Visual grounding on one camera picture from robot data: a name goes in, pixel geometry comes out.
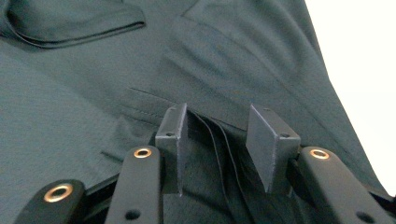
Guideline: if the black shirt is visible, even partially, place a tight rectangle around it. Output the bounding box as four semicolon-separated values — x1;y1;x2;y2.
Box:
0;0;394;224

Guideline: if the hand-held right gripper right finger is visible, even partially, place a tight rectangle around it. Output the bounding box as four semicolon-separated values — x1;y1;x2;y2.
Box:
245;104;302;194

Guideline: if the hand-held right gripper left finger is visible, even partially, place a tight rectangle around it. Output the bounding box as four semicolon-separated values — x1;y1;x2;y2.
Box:
154;103;189;198

